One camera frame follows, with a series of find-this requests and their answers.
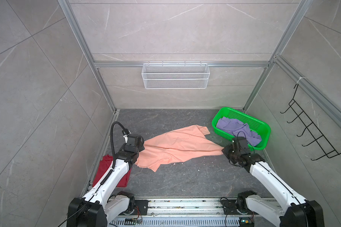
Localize salmon pink t shirt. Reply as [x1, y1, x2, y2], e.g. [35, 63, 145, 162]
[135, 125, 223, 172]

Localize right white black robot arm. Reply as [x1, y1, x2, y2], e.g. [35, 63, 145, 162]
[222, 140, 325, 227]

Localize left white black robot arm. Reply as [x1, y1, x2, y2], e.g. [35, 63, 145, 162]
[65, 134, 145, 227]

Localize purple t shirt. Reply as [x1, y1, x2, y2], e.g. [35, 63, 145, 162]
[217, 117, 262, 147]

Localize green plastic laundry basket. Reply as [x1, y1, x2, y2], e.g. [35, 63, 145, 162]
[212, 107, 271, 150]

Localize folded dark red t shirt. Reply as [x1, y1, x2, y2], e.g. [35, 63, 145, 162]
[92, 154, 132, 188]

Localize left black corrugated cable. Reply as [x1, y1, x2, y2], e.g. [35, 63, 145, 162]
[110, 121, 130, 171]

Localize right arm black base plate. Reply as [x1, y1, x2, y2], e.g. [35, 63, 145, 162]
[220, 197, 244, 215]

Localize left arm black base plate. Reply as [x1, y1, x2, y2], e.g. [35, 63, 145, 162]
[127, 200, 149, 216]

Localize white wire mesh shelf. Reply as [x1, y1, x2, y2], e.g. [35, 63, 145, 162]
[142, 63, 210, 89]

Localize aluminium rail base frame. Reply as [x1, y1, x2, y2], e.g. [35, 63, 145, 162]
[63, 198, 307, 227]

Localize black wire hook rack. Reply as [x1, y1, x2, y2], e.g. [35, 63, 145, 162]
[280, 84, 341, 161]

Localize aluminium frame profiles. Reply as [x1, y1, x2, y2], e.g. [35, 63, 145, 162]
[59, 1, 341, 128]

